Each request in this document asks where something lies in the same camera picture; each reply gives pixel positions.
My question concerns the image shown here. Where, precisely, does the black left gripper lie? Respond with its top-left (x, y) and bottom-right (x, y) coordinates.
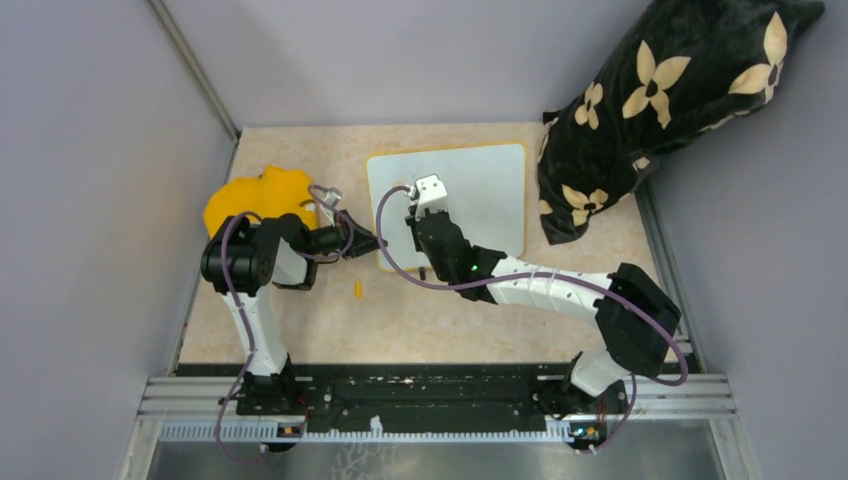
top-left (303, 208), bottom-right (388, 260)

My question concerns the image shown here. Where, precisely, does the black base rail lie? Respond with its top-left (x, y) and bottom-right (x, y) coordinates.
top-left (139, 361), bottom-right (737, 453)

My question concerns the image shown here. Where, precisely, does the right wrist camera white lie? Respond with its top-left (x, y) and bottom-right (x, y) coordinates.
top-left (409, 174), bottom-right (448, 220)

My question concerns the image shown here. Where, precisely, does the black floral pillow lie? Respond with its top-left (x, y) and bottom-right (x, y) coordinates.
top-left (536, 1), bottom-right (826, 245)

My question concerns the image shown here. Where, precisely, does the white board yellow frame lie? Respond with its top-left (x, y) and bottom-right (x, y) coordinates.
top-left (366, 143), bottom-right (527, 257)

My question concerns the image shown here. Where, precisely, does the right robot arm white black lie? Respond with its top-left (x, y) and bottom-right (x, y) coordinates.
top-left (406, 212), bottom-right (681, 412)

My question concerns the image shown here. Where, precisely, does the yellow cloth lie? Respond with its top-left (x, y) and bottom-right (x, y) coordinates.
top-left (203, 165), bottom-right (319, 237)

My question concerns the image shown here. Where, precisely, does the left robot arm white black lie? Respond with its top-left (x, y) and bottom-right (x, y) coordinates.
top-left (201, 210), bottom-right (378, 414)

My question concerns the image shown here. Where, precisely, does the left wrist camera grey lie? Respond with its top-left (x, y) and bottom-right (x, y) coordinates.
top-left (312, 185), bottom-right (343, 220)

